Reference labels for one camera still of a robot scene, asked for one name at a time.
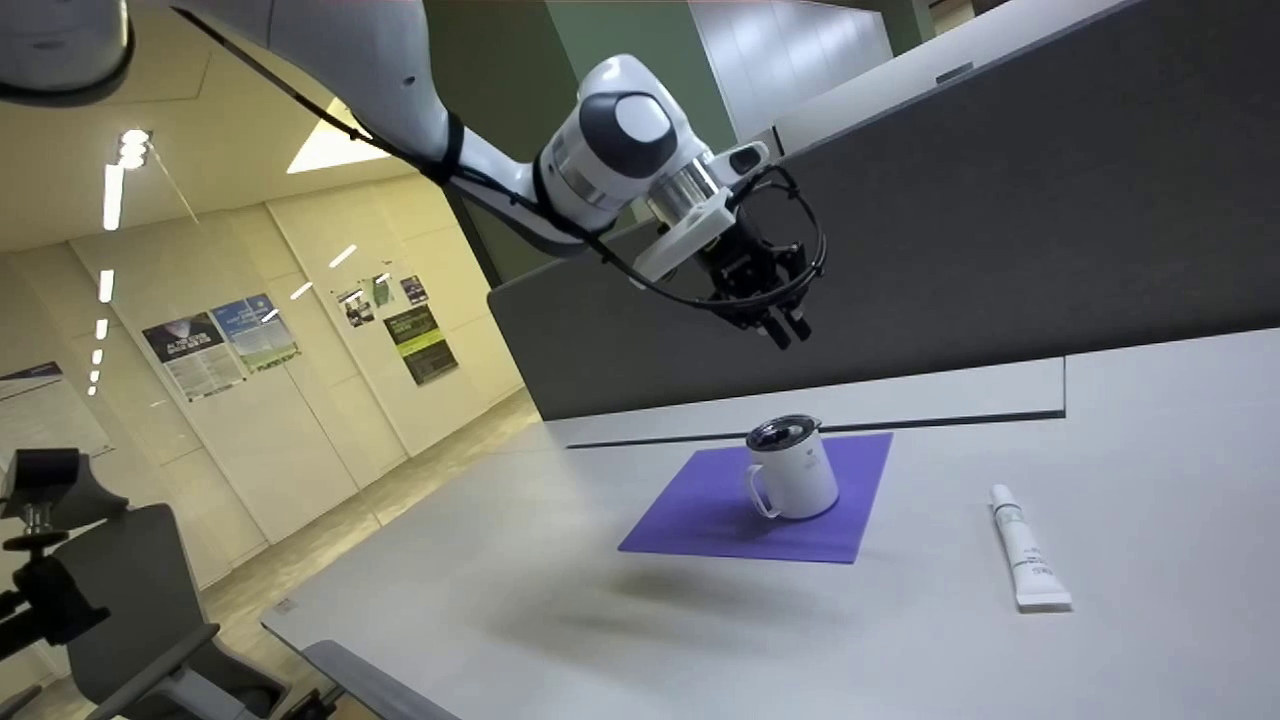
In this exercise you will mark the purple mat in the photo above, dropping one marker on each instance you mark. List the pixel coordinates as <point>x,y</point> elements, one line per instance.
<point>700,510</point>

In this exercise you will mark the camera on mount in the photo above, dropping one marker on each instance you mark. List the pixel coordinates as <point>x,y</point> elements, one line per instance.
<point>45,590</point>

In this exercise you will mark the white wall banner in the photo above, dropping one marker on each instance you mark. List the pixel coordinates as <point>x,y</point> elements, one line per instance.
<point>40,410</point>

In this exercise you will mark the grey office chair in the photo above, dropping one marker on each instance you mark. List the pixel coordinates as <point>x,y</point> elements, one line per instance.
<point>130,600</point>

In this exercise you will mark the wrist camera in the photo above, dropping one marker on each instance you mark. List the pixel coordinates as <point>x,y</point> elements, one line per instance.
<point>690,228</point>

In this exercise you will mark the row of ceiling lights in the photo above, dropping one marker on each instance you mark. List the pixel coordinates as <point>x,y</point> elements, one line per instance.
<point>112,195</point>

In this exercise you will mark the dark green wall poster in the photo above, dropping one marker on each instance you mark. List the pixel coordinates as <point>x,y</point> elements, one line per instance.
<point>420,345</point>

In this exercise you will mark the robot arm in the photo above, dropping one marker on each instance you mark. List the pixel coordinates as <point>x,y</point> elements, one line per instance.
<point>380,60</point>

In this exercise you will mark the grey partition wall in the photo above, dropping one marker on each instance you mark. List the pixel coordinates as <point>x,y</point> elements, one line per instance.
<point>1000,220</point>

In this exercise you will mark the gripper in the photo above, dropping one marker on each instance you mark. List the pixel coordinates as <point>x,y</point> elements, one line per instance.
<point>742,268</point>

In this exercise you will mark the row of wall posters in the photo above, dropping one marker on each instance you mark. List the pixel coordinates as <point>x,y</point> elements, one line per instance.
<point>215,345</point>

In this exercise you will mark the white tube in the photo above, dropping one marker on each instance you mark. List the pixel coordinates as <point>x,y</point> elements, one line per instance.
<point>1025,555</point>

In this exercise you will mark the group of small wall notices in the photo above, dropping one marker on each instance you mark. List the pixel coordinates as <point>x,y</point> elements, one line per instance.
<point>358,305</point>

